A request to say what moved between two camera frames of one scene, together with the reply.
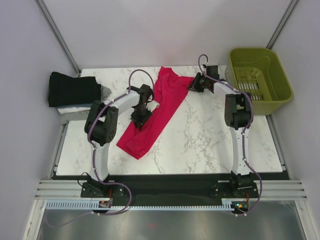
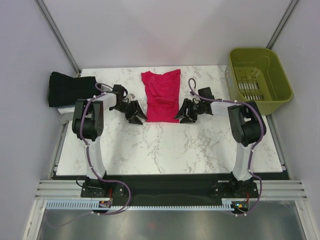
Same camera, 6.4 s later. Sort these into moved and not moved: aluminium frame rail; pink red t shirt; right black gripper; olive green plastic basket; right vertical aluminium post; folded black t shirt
Moved: right black gripper; pink red t shirt
Not moved: olive green plastic basket; folded black t shirt; right vertical aluminium post; aluminium frame rail
